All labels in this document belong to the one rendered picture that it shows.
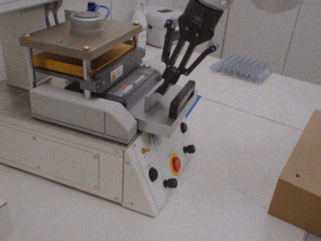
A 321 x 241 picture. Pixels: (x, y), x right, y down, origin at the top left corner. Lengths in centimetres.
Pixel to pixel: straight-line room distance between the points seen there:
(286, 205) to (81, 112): 52
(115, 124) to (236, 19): 264
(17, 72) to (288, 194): 75
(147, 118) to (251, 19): 254
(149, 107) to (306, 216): 44
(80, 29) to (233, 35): 257
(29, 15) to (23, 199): 46
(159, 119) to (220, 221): 28
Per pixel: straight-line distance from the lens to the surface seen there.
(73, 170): 85
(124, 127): 72
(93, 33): 84
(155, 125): 74
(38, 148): 88
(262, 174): 103
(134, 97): 80
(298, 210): 87
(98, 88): 75
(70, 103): 76
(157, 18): 176
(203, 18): 71
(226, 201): 90
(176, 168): 91
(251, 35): 324
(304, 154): 94
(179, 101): 76
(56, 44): 77
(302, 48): 315
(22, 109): 89
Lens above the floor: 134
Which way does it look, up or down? 30 degrees down
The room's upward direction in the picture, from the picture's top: 5 degrees clockwise
